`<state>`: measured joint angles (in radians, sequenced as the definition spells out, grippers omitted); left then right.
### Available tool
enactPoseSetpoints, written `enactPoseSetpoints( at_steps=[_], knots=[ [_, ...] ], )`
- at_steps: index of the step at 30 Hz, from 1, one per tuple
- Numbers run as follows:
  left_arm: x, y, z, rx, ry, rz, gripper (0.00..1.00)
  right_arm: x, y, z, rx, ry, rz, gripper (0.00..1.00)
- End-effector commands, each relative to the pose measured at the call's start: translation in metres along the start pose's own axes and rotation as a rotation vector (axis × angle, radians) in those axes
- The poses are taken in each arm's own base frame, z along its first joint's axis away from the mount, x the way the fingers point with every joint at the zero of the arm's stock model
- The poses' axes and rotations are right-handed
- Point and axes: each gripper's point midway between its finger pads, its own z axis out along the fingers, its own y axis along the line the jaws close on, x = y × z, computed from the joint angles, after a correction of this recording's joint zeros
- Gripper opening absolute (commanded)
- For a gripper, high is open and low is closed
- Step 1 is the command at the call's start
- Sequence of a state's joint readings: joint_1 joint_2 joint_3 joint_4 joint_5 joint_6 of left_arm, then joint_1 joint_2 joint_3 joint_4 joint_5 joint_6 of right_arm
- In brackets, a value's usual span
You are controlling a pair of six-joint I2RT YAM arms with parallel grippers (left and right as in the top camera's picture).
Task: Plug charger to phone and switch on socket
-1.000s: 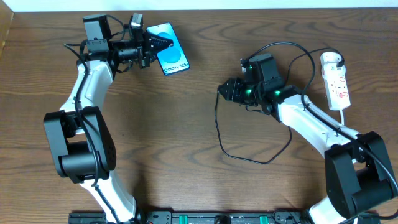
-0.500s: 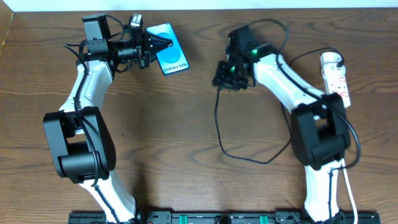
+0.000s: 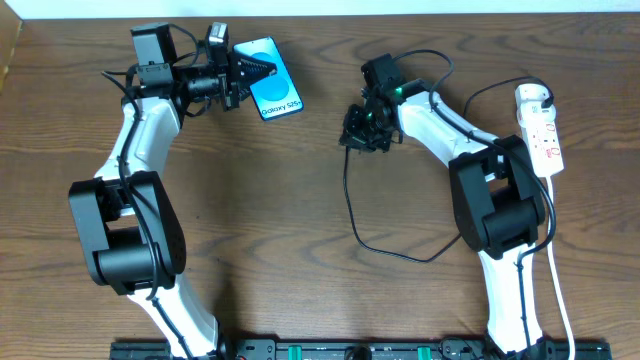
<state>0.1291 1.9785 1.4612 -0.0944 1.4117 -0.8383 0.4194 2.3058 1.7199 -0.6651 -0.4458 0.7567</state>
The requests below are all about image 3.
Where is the white power strip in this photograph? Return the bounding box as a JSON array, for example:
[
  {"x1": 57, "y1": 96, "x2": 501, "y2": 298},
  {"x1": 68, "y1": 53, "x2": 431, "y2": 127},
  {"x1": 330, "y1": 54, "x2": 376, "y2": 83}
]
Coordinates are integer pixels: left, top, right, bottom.
[{"x1": 517, "y1": 111, "x2": 564, "y2": 177}]

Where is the black USB charging cable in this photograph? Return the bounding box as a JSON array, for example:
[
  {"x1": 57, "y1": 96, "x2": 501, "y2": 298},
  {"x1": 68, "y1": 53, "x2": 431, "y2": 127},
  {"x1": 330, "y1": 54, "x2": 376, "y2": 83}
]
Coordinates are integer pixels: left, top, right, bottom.
[{"x1": 342, "y1": 75, "x2": 555, "y2": 264}]

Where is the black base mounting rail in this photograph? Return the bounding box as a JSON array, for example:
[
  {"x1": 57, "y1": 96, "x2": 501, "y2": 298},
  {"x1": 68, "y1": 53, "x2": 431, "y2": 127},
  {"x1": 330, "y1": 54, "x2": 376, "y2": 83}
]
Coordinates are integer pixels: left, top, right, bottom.
[{"x1": 107, "y1": 337, "x2": 613, "y2": 360}]

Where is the white power strip cord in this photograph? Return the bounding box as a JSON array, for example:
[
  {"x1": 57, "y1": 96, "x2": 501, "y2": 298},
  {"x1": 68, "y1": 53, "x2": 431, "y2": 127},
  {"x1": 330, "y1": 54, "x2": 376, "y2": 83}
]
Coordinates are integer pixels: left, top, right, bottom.
[{"x1": 545, "y1": 175, "x2": 577, "y2": 360}]

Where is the white USB charger plug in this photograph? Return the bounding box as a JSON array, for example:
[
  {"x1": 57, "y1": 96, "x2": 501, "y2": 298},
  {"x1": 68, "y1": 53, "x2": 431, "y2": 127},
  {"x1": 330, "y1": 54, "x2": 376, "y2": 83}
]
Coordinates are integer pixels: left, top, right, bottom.
[{"x1": 515, "y1": 83, "x2": 556, "y2": 121}]

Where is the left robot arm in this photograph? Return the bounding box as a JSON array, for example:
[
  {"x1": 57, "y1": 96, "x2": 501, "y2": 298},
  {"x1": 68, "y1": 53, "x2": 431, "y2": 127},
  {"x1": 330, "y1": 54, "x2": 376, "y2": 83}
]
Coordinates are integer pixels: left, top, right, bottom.
[{"x1": 68, "y1": 22, "x2": 277, "y2": 359}]

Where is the blue screen Galaxy smartphone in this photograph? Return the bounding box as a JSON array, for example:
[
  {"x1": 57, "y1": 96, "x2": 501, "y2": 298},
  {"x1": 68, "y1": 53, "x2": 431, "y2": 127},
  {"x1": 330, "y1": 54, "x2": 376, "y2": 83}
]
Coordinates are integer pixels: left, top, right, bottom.
[{"x1": 234, "y1": 37, "x2": 304, "y2": 121}]

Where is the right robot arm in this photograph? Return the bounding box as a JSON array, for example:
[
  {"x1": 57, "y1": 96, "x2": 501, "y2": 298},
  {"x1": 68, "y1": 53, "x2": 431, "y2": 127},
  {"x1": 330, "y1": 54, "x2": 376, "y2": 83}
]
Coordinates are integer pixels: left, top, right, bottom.
[{"x1": 339, "y1": 54, "x2": 556, "y2": 359}]

